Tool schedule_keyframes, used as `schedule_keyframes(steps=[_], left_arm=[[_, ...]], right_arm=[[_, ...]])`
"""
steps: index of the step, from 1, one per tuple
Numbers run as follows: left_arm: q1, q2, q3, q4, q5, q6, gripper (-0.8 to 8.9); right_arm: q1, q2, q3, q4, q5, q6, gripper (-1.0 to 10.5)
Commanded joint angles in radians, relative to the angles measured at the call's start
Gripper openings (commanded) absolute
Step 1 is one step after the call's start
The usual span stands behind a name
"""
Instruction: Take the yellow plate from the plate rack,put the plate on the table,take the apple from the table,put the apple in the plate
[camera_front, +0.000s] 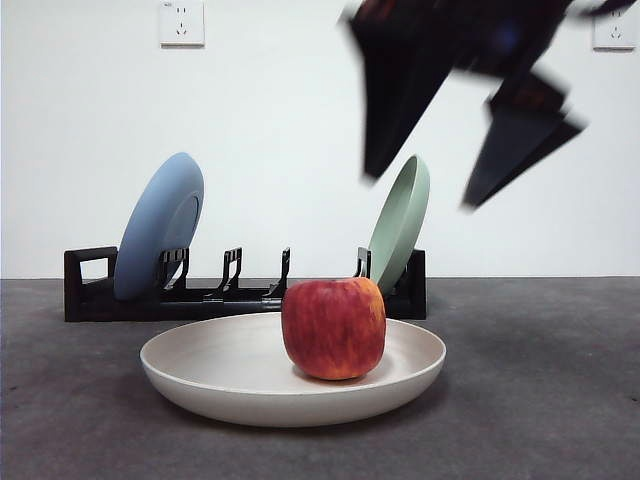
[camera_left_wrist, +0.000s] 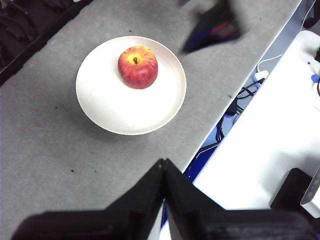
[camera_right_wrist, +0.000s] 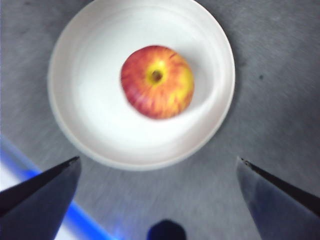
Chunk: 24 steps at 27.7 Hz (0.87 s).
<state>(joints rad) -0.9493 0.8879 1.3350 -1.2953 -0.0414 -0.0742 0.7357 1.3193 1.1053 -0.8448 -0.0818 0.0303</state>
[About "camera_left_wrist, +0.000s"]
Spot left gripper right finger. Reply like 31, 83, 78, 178
163, 157, 320, 240

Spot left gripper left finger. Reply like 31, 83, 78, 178
9, 158, 165, 240

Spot red yellow apple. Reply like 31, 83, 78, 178
117, 44, 159, 90

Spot cream yellow plate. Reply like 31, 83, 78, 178
75, 35, 188, 136

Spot white plug adapter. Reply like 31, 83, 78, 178
251, 70, 270, 84

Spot black box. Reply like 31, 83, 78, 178
268, 167, 314, 214

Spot white cable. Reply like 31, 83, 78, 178
256, 52, 284, 73

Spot black cable bundle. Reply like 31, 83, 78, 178
216, 77, 266, 142

